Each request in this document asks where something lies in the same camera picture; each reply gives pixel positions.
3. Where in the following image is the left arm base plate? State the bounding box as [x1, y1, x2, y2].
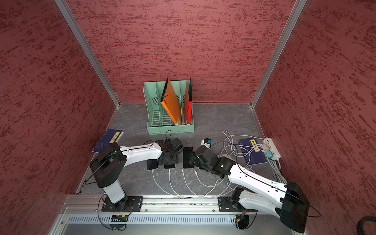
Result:
[101, 196, 144, 212]

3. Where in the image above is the white cable phone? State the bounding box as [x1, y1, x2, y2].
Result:
[194, 170, 230, 188]
[168, 168, 194, 198]
[151, 169, 183, 197]
[181, 168, 218, 197]

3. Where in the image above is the orange folder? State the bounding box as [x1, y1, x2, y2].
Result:
[160, 79, 182, 125]

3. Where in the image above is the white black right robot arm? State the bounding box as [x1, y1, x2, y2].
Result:
[187, 146, 311, 234]

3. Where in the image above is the aluminium front rail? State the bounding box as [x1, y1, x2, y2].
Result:
[60, 191, 281, 216]

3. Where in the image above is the purple notebook right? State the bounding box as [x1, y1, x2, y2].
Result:
[238, 138, 267, 165]

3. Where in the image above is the green plastic file organizer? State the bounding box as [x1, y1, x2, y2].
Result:
[144, 80, 194, 135]

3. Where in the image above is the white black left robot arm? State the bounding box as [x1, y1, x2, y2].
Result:
[90, 138, 183, 210]

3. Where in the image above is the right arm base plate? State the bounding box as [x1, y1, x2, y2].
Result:
[217, 196, 256, 213]

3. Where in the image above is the purple notebook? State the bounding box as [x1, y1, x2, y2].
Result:
[92, 129, 124, 153]
[238, 138, 267, 165]

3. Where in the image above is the purple notebook left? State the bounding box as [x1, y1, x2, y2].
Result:
[92, 129, 124, 153]

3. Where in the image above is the red folder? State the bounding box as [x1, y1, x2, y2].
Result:
[184, 80, 193, 125]

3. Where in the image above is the white power strip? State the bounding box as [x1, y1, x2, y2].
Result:
[263, 138, 281, 161]

